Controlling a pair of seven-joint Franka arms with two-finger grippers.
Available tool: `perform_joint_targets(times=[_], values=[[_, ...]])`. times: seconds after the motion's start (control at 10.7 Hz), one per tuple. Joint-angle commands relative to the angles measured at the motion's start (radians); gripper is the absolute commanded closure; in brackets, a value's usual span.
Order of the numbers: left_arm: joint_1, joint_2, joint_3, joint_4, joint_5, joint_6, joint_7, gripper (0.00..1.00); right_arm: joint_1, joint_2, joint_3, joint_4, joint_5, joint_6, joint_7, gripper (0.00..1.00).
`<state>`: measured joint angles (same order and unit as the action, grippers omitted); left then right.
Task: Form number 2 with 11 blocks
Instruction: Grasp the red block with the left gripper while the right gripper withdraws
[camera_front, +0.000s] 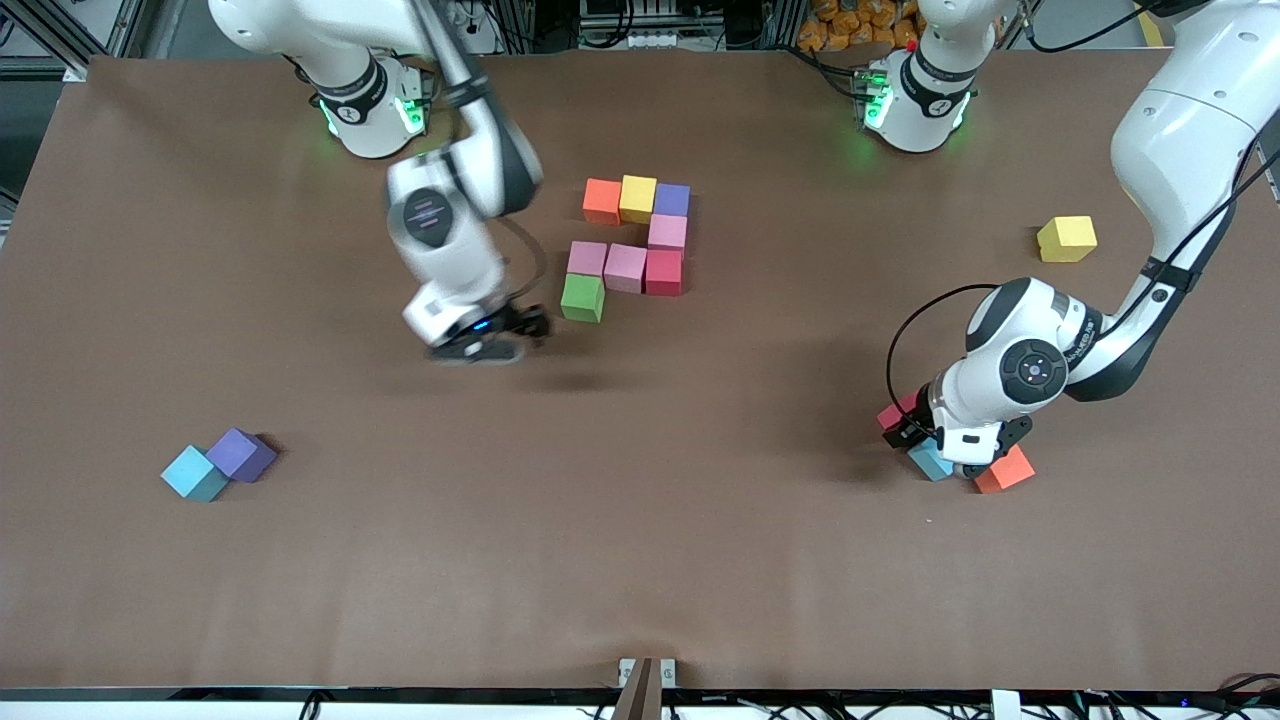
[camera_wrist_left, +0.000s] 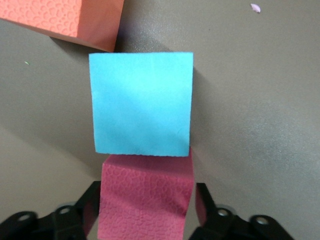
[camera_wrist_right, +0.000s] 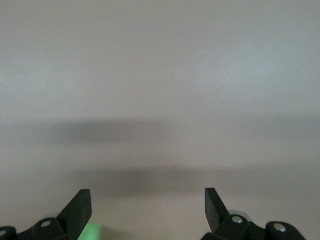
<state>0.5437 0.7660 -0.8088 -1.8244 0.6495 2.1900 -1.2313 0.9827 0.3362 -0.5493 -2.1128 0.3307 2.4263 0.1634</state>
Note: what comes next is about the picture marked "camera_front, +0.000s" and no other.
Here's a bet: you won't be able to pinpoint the table cover sheet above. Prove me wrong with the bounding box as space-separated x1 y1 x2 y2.
0 48 1280 693

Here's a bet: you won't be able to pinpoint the orange snack bags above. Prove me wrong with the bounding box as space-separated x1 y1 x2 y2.
797 0 926 53

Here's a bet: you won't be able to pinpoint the blue foam cube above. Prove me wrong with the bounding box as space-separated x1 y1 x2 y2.
160 445 231 503
908 442 956 483

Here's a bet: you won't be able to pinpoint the orange foam cube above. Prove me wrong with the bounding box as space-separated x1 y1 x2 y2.
583 177 623 226
975 445 1037 495

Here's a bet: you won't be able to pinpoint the green foam cube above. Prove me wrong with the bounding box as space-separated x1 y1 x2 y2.
560 272 607 324

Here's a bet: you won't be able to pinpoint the brown wooden post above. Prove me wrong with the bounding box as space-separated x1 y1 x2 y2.
610 657 665 720

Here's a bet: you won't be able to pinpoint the yellow foam cube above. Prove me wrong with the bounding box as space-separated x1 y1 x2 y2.
619 174 659 225
1036 215 1099 264

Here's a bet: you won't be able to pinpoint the silver metal bracket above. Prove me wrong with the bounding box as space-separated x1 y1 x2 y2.
618 657 678 691

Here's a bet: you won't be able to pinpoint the aluminium frame profile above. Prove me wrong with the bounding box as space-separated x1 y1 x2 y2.
0 0 141 83

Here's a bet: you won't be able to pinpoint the white power strip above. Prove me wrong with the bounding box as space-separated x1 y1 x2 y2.
450 0 501 56
598 28 693 51

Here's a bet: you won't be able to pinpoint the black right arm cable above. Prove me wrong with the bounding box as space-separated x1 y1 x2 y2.
498 215 548 306

